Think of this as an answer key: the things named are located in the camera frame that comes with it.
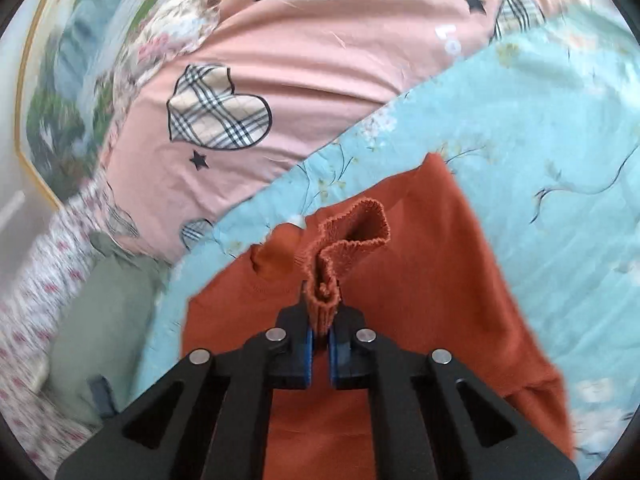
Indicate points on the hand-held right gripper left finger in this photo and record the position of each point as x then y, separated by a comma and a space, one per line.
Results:
306, 355

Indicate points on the pink heart print quilt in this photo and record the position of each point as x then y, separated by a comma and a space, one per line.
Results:
320, 100

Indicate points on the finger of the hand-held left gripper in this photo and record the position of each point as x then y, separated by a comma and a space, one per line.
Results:
102, 396

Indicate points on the rust orange sweatshirt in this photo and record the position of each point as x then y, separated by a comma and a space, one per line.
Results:
450, 280

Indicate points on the white pink floral bedding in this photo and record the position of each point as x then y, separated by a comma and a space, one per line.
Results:
25, 340

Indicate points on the grey-green garment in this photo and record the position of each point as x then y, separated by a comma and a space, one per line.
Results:
100, 330

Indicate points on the light blue floral bedsheet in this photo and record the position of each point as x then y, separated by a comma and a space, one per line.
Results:
540, 160

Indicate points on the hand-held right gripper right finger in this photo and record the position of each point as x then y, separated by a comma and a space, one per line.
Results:
336, 355

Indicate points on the gold framed landscape picture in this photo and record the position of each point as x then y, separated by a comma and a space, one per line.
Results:
55, 90

